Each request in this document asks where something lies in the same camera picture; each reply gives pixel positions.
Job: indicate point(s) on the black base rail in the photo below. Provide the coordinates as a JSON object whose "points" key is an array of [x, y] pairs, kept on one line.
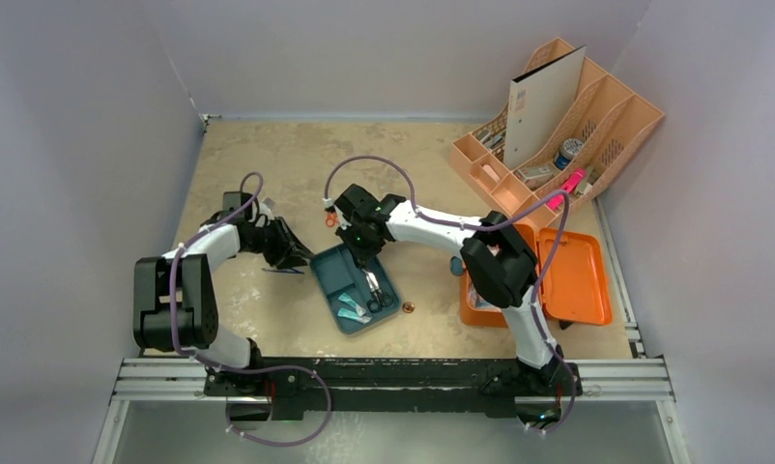
{"points": [[495, 388]]}

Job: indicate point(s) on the orange medicine kit box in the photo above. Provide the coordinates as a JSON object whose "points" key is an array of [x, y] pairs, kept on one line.
{"points": [[575, 289]]}

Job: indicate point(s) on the aluminium frame rail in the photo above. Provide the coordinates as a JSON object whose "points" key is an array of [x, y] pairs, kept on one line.
{"points": [[626, 413]]}

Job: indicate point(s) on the white gloves bag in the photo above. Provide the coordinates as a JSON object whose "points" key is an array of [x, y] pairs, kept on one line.
{"points": [[476, 301]]}

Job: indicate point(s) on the peach desk organizer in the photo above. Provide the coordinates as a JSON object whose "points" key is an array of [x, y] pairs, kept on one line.
{"points": [[613, 121]]}

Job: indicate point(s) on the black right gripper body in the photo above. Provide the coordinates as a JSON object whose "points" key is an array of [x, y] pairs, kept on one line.
{"points": [[358, 246]]}

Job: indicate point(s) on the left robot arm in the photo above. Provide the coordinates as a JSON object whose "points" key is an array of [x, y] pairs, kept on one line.
{"points": [[174, 302]]}

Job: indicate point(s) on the teal sachet strip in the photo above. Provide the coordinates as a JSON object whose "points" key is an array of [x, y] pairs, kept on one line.
{"points": [[348, 300], [349, 314]]}

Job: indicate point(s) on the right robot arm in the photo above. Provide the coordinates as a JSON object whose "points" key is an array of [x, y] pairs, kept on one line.
{"points": [[500, 263]]}

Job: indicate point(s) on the black handled bandage scissors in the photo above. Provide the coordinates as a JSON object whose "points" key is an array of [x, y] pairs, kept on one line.
{"points": [[379, 299]]}

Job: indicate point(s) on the teal plastic tray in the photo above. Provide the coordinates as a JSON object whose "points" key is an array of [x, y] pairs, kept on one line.
{"points": [[337, 272]]}

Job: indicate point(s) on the pink marker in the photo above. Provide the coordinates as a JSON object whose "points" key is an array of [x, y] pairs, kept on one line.
{"points": [[571, 183]]}

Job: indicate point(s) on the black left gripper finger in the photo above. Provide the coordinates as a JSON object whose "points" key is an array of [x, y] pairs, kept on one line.
{"points": [[293, 247], [293, 259]]}

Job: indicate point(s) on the white binder folder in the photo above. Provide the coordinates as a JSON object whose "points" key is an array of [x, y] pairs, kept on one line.
{"points": [[538, 99]]}

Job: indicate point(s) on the teal box latch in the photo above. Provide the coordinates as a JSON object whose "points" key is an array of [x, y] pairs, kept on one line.
{"points": [[456, 266]]}

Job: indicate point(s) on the blue plastic tweezers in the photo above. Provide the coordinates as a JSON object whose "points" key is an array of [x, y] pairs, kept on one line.
{"points": [[287, 271]]}

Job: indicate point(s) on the orange handled scissors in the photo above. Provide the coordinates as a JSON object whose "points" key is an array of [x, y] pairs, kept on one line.
{"points": [[332, 220]]}

